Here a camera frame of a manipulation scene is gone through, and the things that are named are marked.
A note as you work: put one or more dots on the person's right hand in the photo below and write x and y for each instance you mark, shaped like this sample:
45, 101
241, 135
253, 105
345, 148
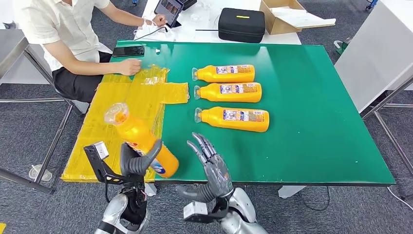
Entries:
129, 67

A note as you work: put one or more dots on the person's left hand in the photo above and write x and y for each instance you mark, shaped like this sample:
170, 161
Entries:
160, 21

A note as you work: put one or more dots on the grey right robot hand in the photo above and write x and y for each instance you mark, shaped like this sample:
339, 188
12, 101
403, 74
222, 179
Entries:
216, 174

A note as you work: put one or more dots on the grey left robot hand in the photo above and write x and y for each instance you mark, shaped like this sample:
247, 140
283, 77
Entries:
130, 164

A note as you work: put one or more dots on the orange detergent bottle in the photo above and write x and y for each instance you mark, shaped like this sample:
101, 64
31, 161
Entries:
135, 132
229, 93
226, 76
232, 121

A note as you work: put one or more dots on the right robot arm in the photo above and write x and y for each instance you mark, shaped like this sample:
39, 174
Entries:
242, 213

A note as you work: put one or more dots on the person's left forearm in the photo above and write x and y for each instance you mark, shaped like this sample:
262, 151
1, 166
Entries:
129, 17

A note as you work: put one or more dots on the person's right forearm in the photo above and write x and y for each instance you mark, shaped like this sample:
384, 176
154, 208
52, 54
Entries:
93, 68

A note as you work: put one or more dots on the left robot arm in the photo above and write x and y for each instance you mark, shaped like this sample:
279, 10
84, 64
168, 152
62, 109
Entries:
113, 210

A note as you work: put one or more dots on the black tablet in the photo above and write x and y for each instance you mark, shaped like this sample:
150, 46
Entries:
168, 11

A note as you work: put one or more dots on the black smartphone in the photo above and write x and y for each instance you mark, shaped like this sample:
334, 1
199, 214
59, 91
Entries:
128, 51

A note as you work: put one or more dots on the white table foot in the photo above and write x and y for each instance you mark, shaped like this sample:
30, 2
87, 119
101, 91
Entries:
150, 190
290, 191

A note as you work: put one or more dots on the black device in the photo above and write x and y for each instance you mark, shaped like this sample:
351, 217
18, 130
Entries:
187, 4

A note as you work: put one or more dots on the yellow taped cardboard mat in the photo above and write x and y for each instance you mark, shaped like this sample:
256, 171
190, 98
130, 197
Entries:
96, 129

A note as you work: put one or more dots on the black zipped case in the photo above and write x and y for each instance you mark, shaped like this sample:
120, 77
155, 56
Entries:
241, 25

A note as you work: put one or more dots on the person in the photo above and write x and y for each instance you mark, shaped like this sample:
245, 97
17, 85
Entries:
58, 25

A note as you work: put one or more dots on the clear plastic cup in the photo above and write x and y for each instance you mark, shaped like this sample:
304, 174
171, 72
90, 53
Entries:
40, 173

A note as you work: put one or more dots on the brown cardboard box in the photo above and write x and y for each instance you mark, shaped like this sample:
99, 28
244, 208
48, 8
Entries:
277, 25

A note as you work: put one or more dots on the white sheet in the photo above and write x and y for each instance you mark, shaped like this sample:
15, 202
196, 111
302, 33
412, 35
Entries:
300, 17

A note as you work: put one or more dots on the green white floor object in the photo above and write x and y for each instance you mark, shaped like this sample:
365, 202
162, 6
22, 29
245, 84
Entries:
342, 46

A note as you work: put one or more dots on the white table with metal legs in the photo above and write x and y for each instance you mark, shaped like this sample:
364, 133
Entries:
377, 48

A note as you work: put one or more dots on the black left camera bracket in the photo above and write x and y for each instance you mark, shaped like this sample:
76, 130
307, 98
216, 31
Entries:
101, 171

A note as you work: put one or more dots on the black camera bracket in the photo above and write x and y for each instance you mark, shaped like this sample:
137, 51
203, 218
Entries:
219, 210
101, 171

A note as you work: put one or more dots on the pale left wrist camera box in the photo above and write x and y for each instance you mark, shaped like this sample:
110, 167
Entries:
101, 150

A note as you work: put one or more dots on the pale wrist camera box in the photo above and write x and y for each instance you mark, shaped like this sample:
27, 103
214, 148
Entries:
101, 150
195, 211

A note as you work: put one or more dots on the black right camera bracket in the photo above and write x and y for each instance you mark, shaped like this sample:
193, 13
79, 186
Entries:
219, 210

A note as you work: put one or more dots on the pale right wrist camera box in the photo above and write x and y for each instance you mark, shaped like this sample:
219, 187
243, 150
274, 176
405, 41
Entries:
195, 211

